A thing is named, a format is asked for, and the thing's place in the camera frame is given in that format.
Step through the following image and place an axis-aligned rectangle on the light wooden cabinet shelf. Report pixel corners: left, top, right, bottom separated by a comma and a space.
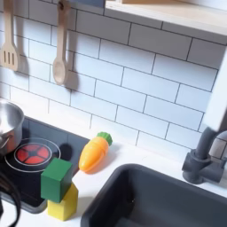
105, 0, 227, 38

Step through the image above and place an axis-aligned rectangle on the orange toy carrot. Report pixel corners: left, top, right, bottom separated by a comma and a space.
78, 131, 114, 174

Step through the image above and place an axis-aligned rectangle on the grey tap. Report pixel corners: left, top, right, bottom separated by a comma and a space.
181, 127, 227, 184

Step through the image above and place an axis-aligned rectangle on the dark grey sink basin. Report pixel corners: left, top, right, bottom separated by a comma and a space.
80, 163, 227, 227

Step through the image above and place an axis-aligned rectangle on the white blurred bar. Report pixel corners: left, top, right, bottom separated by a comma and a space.
202, 48, 227, 134

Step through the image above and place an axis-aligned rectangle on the wooden spoon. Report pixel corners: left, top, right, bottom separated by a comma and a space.
52, 0, 72, 86

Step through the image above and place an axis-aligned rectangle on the wooden slotted spatula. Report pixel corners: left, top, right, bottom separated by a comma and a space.
0, 0, 20, 72

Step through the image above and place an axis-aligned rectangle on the steel pot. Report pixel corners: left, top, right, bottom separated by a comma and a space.
0, 100, 26, 156

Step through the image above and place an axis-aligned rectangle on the black stove cooktop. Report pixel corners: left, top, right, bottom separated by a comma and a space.
0, 116, 90, 215

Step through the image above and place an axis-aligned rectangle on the green cube block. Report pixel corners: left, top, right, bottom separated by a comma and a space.
40, 157, 74, 204

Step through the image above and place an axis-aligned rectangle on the thin black cable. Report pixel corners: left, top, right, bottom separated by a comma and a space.
0, 169, 22, 227

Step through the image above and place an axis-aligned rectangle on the yellow pentagon block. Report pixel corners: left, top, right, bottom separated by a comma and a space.
47, 182, 79, 222

